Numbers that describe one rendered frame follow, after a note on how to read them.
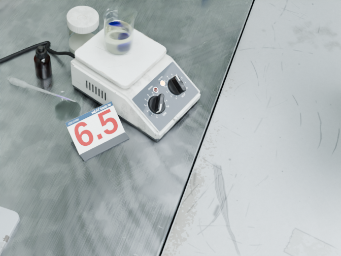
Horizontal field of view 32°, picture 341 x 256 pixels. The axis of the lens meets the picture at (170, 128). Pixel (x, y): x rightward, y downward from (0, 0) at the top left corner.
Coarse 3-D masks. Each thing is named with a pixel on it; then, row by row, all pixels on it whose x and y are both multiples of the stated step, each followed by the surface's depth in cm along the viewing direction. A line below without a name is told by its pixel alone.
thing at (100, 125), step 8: (104, 112) 103; (112, 112) 104; (88, 120) 102; (96, 120) 102; (104, 120) 103; (112, 120) 104; (72, 128) 101; (80, 128) 101; (88, 128) 102; (96, 128) 102; (104, 128) 103; (112, 128) 104; (120, 128) 104; (80, 136) 101; (88, 136) 102; (96, 136) 102; (104, 136) 103; (80, 144) 101; (88, 144) 102
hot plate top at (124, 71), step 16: (80, 48) 104; (96, 48) 105; (144, 48) 106; (160, 48) 106; (96, 64) 102; (112, 64) 103; (128, 64) 103; (144, 64) 103; (112, 80) 101; (128, 80) 101
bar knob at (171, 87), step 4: (176, 76) 105; (172, 80) 105; (176, 80) 105; (180, 80) 105; (168, 84) 105; (172, 84) 105; (176, 84) 105; (180, 84) 105; (172, 88) 105; (176, 88) 106; (180, 88) 105; (184, 88) 105; (172, 92) 105; (176, 92) 105; (180, 92) 105
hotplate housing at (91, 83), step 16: (80, 64) 104; (160, 64) 106; (176, 64) 108; (80, 80) 106; (96, 80) 103; (144, 80) 104; (96, 96) 106; (112, 96) 103; (128, 96) 101; (128, 112) 103; (144, 128) 103
